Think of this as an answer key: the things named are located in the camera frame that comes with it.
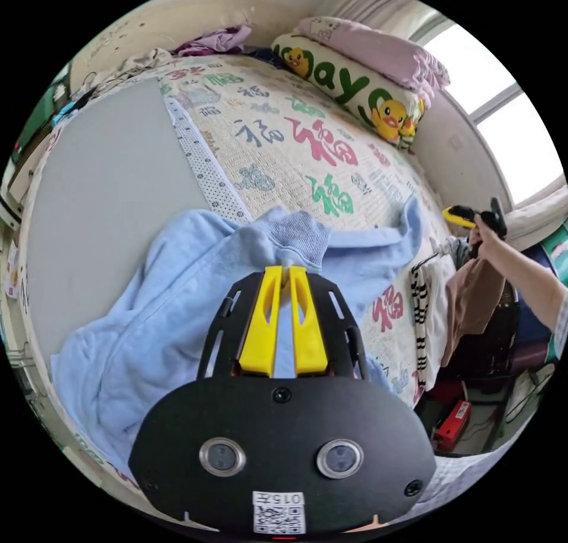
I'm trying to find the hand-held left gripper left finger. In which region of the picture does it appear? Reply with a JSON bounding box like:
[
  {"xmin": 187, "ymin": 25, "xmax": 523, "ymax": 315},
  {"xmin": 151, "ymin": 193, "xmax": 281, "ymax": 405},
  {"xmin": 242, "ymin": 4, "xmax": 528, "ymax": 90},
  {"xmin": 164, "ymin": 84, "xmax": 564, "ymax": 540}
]
[{"xmin": 238, "ymin": 265, "xmax": 284, "ymax": 379}]

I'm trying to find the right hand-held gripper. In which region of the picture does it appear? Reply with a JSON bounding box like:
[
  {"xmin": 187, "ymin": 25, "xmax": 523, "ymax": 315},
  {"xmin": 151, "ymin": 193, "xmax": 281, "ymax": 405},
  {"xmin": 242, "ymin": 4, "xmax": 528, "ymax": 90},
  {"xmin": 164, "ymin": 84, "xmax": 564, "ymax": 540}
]
[{"xmin": 441, "ymin": 204, "xmax": 509, "ymax": 260}]

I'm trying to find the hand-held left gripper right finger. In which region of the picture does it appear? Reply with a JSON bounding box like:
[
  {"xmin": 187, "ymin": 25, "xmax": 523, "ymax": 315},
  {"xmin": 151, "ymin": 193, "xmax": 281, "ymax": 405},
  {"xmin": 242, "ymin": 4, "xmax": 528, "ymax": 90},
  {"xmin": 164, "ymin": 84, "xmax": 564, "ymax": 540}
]
[{"xmin": 288, "ymin": 266, "xmax": 330, "ymax": 379}]

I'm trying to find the light blue long sleeve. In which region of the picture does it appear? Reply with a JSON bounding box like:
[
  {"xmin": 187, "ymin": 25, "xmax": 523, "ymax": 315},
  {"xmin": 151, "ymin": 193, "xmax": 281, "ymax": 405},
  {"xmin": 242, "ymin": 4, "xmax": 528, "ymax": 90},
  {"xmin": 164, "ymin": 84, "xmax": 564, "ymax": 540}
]
[{"xmin": 50, "ymin": 195, "xmax": 423, "ymax": 480}]

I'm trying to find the person's right forearm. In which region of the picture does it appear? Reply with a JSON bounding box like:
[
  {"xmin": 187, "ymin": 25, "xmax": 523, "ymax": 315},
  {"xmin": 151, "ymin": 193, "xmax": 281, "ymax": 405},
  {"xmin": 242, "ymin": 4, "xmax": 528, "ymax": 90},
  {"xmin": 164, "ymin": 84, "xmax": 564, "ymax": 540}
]
[{"xmin": 485, "ymin": 234, "xmax": 568, "ymax": 333}]

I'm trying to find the person's right hand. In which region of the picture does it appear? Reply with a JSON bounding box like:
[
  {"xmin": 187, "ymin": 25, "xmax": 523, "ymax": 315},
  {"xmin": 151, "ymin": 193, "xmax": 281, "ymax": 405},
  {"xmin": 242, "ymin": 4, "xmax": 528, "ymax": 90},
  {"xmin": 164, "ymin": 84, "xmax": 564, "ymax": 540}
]
[{"xmin": 468, "ymin": 216, "xmax": 504, "ymax": 261}]

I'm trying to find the pile of clothes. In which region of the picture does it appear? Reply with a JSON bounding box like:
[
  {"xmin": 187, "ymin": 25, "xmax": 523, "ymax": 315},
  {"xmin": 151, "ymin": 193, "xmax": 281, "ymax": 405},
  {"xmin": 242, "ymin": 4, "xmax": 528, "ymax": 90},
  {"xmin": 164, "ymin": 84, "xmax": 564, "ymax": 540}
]
[
  {"xmin": 104, "ymin": 24, "xmax": 254, "ymax": 85},
  {"xmin": 409, "ymin": 235, "xmax": 509, "ymax": 391}
]

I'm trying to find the window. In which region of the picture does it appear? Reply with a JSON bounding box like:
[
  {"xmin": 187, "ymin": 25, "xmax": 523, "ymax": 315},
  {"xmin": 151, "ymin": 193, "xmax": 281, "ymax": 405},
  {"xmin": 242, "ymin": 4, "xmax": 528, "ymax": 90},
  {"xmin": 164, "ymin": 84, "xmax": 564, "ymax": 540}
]
[{"xmin": 421, "ymin": 22, "xmax": 565, "ymax": 208}]

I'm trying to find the red box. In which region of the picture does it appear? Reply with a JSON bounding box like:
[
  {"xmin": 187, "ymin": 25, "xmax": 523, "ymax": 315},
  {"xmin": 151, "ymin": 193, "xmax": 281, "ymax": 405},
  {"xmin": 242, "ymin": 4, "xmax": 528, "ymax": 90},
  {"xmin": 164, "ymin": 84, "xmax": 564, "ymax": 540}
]
[{"xmin": 431, "ymin": 399, "xmax": 472, "ymax": 451}]

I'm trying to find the bed with printed mat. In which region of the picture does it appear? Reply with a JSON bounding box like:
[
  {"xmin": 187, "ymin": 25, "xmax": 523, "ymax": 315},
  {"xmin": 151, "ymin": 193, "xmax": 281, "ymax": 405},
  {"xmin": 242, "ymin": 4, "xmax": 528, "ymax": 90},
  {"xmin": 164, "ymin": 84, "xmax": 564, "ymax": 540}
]
[{"xmin": 17, "ymin": 50, "xmax": 459, "ymax": 502}]

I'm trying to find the white pillow with duck print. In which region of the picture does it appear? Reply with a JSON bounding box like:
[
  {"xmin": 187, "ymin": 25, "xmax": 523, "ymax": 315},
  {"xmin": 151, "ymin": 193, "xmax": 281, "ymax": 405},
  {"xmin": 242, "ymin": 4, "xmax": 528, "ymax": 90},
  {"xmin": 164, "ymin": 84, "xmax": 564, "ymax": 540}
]
[{"xmin": 270, "ymin": 31, "xmax": 427, "ymax": 150}]

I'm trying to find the pink folded blanket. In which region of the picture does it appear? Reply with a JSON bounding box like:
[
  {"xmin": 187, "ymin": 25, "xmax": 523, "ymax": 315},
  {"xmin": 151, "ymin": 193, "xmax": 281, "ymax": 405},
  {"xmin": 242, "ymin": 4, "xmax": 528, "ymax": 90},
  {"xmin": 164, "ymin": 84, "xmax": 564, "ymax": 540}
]
[{"xmin": 294, "ymin": 16, "xmax": 451, "ymax": 92}]

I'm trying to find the grey flat board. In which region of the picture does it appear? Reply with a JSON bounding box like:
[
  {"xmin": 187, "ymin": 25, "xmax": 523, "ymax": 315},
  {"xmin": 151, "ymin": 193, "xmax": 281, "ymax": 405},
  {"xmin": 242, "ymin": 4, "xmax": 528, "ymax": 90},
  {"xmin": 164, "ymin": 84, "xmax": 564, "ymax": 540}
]
[{"xmin": 25, "ymin": 78, "xmax": 215, "ymax": 369}]

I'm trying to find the white curtain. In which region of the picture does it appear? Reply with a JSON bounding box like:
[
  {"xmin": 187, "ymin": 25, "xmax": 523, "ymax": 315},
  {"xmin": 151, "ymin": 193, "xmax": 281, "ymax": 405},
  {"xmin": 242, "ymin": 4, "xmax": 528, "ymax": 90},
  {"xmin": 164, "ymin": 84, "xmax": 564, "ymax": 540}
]
[{"xmin": 326, "ymin": 0, "xmax": 450, "ymax": 43}]

